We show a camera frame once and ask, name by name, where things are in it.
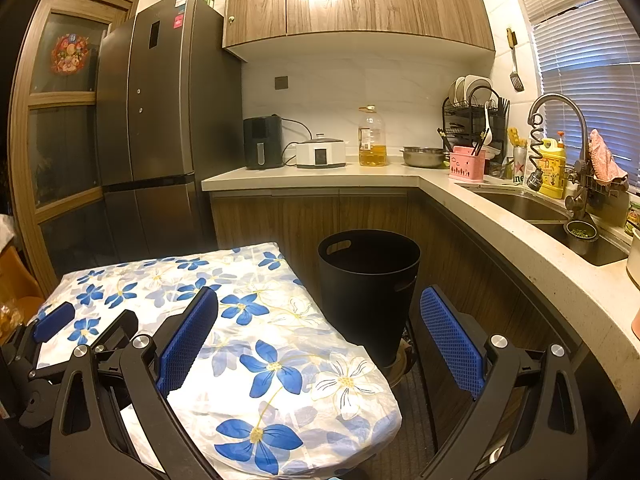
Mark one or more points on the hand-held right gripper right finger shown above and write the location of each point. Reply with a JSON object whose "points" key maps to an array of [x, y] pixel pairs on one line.
{"points": [[450, 345]]}

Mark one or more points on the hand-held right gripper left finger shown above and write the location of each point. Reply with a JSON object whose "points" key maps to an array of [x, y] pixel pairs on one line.
{"points": [[187, 340]]}

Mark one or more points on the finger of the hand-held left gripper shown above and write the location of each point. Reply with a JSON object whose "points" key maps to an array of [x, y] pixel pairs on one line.
{"points": [[55, 321], [120, 327]]}

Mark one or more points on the black trash bin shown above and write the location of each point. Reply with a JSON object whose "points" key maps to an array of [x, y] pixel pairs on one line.
{"points": [[365, 300]]}

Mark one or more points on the clear plastic bag with food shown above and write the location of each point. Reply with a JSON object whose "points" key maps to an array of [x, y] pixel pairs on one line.
{"points": [[9, 320]]}

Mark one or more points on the orange brown chair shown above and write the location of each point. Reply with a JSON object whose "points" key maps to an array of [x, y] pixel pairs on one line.
{"points": [[20, 275]]}

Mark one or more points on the blue floral white tablecloth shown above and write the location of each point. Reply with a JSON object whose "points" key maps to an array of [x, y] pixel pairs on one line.
{"points": [[280, 310]]}

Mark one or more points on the polka dot white cloth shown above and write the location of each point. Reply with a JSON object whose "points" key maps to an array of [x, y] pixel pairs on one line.
{"points": [[5, 232]]}

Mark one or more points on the steel kitchen sink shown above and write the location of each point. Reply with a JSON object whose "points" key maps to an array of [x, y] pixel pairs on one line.
{"points": [[525, 205]]}

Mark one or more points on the steel sink strainer cup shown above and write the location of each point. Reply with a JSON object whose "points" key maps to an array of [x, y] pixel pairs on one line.
{"points": [[580, 237]]}

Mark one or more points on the wooden glass sliding door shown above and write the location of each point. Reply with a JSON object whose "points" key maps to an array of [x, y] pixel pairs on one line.
{"points": [[60, 150]]}

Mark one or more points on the kitchen counter with wooden cabinets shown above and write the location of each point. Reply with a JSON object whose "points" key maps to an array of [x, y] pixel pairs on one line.
{"points": [[300, 210]]}

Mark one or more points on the pink utensil holder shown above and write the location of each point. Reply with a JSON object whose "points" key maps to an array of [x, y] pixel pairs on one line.
{"points": [[466, 165]]}

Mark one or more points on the steel mixing bowl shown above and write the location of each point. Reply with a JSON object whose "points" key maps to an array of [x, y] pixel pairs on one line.
{"points": [[422, 157]]}

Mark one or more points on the white drink can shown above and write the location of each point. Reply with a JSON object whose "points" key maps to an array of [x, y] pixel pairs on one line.
{"points": [[520, 165]]}

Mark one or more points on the yellow detergent bottle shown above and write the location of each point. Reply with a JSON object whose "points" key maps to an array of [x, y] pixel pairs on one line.
{"points": [[552, 170]]}

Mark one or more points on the cooking oil bottle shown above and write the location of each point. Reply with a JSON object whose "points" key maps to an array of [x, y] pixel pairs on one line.
{"points": [[372, 152]]}

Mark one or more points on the black air fryer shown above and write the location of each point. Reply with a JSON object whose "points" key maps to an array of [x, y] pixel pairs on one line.
{"points": [[262, 142]]}

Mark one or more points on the white plastic spoon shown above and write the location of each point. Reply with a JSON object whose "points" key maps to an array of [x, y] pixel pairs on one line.
{"points": [[488, 132]]}

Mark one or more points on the black dish rack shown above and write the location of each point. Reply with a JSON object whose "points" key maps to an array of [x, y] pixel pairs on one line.
{"points": [[465, 125]]}

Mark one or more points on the dark steel refrigerator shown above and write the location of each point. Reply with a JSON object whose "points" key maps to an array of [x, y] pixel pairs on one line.
{"points": [[165, 110]]}

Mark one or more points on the white rice cooker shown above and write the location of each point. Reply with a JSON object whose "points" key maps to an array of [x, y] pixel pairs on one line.
{"points": [[320, 152]]}

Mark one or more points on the pink dish cloth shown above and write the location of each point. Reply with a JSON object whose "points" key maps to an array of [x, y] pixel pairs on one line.
{"points": [[602, 157]]}

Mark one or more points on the dark chopsticks bundle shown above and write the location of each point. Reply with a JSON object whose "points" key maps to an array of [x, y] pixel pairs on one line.
{"points": [[503, 106]]}

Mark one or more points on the white plate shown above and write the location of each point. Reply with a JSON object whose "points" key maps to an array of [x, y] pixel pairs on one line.
{"points": [[477, 85], [456, 90]]}

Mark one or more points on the round red door decoration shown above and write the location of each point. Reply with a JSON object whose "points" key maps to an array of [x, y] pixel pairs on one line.
{"points": [[70, 54]]}

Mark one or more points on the steel kitchen faucet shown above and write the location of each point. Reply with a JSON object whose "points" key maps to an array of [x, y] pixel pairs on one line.
{"points": [[560, 97]]}

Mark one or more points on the hanging slotted spatula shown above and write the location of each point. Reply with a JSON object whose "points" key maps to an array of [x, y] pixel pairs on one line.
{"points": [[516, 80]]}

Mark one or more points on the window blinds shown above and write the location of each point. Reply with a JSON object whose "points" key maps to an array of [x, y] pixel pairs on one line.
{"points": [[590, 60]]}

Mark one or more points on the wooden upper cabinets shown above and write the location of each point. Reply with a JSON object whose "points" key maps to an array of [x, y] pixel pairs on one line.
{"points": [[350, 0]]}

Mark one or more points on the dark wall outlet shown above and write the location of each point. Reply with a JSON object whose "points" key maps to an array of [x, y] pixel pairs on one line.
{"points": [[281, 82]]}

